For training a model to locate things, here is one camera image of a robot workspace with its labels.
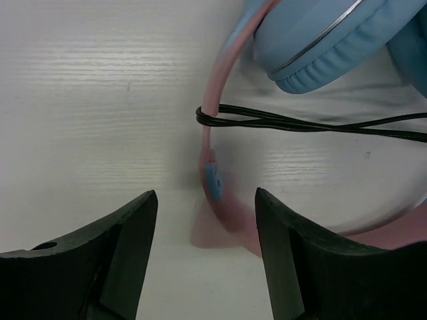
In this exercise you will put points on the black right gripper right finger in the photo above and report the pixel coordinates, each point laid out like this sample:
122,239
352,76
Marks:
314,273

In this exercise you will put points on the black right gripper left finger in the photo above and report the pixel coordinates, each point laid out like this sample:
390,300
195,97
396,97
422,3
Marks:
94,272

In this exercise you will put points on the pink and blue headphones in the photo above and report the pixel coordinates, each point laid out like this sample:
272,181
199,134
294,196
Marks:
303,46

